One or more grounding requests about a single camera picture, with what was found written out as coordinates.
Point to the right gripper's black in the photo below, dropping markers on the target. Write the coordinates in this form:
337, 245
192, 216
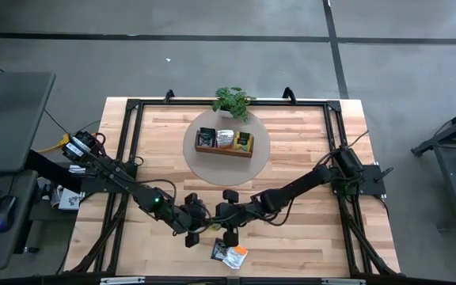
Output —
232, 215

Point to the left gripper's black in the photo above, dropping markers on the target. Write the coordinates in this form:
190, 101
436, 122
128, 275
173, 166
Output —
192, 217

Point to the white orange tea packet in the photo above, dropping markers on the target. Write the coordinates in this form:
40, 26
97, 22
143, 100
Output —
225, 138
236, 258

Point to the dark blue tea packet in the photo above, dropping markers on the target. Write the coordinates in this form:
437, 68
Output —
207, 137
219, 252

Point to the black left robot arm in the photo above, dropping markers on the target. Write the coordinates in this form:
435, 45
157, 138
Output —
141, 194

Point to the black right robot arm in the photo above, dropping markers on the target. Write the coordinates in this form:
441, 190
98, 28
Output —
299, 184

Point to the wooden compartment tea box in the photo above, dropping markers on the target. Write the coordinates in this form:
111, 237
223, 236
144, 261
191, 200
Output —
224, 152

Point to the round grey placemat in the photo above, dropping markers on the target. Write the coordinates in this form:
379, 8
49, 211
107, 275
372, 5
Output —
220, 170

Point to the green plant in white pot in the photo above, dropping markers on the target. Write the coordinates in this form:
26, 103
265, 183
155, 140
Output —
232, 103

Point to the small white box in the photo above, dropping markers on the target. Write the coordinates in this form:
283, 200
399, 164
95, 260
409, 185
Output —
69, 200

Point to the black computer mouse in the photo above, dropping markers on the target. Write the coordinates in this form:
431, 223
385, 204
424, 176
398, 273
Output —
3, 213

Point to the grey office desk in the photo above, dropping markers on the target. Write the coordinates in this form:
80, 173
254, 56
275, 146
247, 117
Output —
6, 118

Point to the white metal bracket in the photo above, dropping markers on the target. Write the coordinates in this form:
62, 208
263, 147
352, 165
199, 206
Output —
121, 281

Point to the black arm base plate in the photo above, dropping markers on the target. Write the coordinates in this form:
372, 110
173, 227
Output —
93, 186
372, 180

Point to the black aluminium table frame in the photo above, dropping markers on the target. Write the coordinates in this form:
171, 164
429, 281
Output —
153, 102

